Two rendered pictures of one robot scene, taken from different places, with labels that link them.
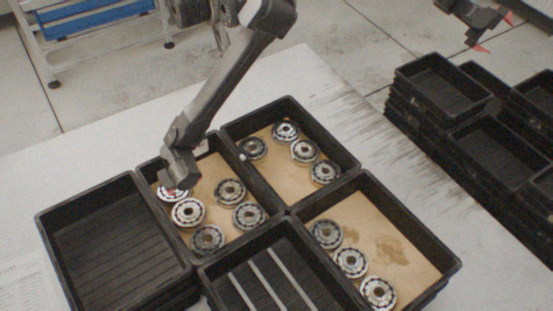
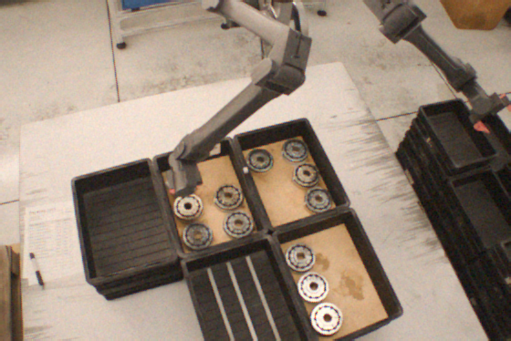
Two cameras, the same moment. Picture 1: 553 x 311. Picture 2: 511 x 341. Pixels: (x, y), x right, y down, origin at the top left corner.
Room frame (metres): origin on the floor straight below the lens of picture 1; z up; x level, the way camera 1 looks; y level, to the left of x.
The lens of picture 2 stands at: (0.11, -0.09, 2.18)
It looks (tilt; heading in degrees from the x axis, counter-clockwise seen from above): 58 degrees down; 12
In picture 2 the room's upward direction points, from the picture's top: 7 degrees clockwise
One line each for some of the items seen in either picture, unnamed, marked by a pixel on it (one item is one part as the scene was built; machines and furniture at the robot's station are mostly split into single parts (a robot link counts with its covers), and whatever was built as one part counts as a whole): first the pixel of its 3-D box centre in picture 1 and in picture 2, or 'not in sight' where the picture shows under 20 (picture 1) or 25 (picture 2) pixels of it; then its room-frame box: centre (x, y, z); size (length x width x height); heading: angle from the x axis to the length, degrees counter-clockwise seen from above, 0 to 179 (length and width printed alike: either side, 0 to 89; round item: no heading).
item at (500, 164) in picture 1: (485, 170); (473, 220); (1.32, -1.03, 0.31); 0.40 x 0.30 x 0.34; 35
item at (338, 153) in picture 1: (287, 158); (288, 178); (0.90, -0.03, 0.87); 0.40 x 0.30 x 0.11; 37
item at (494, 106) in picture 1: (473, 101); (485, 150); (1.87, -1.13, 0.26); 0.40 x 0.30 x 0.23; 35
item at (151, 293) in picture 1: (111, 243); (120, 218); (0.54, 0.44, 0.92); 0.40 x 0.30 x 0.02; 37
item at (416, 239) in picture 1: (369, 248); (333, 279); (0.59, -0.28, 0.87); 0.40 x 0.30 x 0.11; 37
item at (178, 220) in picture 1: (188, 212); (188, 206); (0.68, 0.26, 0.86); 0.10 x 0.10 x 0.01
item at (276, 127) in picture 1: (285, 130); (295, 149); (1.04, -0.03, 0.86); 0.10 x 0.10 x 0.01
